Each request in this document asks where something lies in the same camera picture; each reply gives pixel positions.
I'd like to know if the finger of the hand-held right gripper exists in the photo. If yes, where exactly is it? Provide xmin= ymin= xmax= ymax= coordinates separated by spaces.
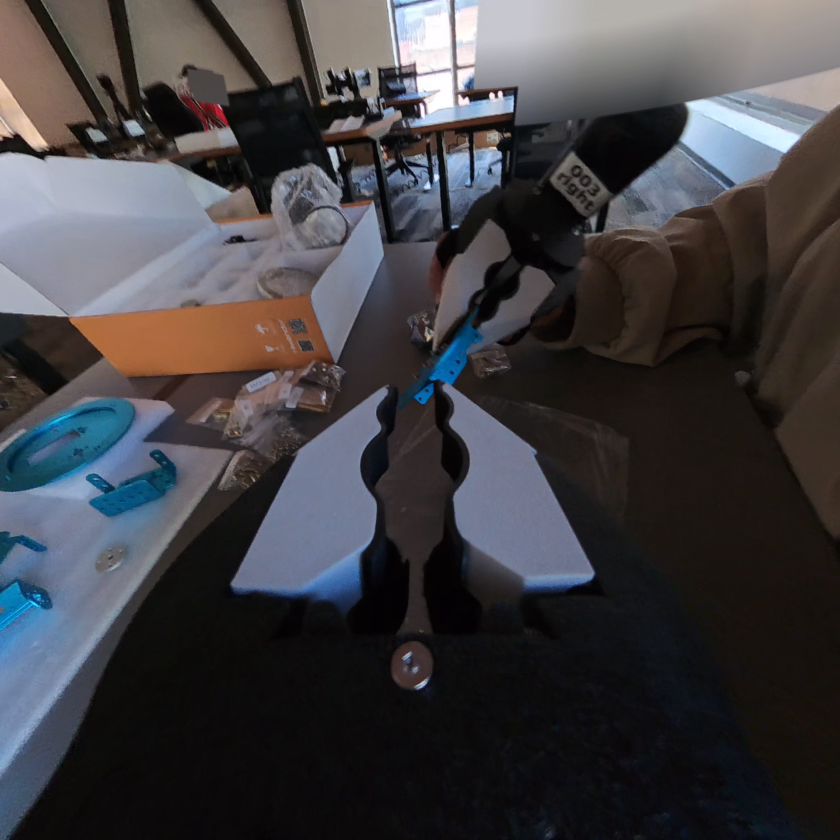
xmin=432 ymin=218 xmax=521 ymax=353
xmin=469 ymin=262 xmax=559 ymax=347

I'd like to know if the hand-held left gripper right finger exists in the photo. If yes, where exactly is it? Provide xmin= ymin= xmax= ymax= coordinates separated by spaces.
xmin=425 ymin=384 xmax=597 ymax=634

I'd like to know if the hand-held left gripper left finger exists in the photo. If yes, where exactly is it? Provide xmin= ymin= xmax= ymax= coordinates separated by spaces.
xmin=230 ymin=385 xmax=411 ymax=634

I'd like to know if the blue round plate with bracket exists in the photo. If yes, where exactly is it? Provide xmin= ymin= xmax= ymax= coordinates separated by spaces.
xmin=397 ymin=308 xmax=484 ymax=411

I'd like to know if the person's right forearm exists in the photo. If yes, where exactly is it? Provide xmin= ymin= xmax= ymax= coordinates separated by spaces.
xmin=570 ymin=167 xmax=788 ymax=368

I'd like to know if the person's right hand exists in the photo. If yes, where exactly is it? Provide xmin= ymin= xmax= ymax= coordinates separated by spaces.
xmin=428 ymin=230 xmax=580 ymax=343

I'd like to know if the clear plastic bag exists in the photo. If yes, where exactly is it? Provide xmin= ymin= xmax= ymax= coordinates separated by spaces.
xmin=387 ymin=392 xmax=631 ymax=526

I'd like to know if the pile of small hardware bags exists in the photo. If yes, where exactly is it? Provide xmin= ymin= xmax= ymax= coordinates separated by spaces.
xmin=187 ymin=360 xmax=347 ymax=492

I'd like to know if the bubble-wrapped black item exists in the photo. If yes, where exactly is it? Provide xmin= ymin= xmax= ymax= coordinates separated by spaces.
xmin=271 ymin=164 xmax=352 ymax=252

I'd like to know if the large paned window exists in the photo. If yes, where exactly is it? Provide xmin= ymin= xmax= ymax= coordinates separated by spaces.
xmin=390 ymin=0 xmax=479 ymax=109

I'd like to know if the orange and white cardboard box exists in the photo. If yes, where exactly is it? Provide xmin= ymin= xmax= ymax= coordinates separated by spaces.
xmin=0 ymin=152 xmax=386 ymax=378

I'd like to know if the large blue round base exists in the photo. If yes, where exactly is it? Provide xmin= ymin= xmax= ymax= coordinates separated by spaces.
xmin=0 ymin=398 xmax=137 ymax=493

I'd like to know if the black mesh chair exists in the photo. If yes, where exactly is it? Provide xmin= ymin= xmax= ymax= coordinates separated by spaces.
xmin=226 ymin=79 xmax=339 ymax=198

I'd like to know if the person's torso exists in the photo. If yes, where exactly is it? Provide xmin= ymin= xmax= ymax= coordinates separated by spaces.
xmin=712 ymin=108 xmax=840 ymax=546

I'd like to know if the white foam sheet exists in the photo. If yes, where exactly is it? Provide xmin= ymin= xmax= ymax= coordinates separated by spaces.
xmin=0 ymin=394 xmax=234 ymax=824

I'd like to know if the blue long-armed bracket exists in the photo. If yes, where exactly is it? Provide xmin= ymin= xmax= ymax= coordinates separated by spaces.
xmin=85 ymin=449 xmax=178 ymax=517

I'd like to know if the small blue metal bracket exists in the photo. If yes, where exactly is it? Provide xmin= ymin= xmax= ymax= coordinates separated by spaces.
xmin=0 ymin=577 xmax=53 ymax=632

